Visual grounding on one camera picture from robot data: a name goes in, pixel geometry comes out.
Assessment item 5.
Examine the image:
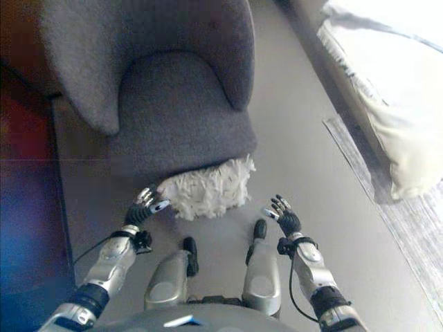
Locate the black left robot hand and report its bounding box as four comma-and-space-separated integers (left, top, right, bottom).
124, 186, 171, 231

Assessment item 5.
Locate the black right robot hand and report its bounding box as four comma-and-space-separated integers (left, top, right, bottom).
262, 194, 302, 239

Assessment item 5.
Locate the white fringed cushion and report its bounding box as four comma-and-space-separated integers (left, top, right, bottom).
157, 154, 257, 221

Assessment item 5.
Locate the grey fabric armchair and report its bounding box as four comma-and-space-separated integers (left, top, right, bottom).
34, 0, 259, 183

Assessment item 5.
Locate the grey robot torso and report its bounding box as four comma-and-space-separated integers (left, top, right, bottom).
93, 295, 323, 332

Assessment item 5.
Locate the grey striped rug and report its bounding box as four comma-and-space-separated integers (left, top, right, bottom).
321, 117, 443, 326

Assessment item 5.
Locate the cream white duvet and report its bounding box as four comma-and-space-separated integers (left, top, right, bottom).
316, 0, 443, 201

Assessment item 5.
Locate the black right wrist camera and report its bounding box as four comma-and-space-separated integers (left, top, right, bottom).
276, 237, 295, 257

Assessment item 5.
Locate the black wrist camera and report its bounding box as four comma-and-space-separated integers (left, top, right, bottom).
133, 230, 153, 255
276, 237, 295, 257

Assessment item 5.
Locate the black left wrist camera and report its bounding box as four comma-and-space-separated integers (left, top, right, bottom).
133, 230, 153, 255

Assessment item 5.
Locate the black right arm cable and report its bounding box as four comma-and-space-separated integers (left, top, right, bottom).
289, 254, 318, 322

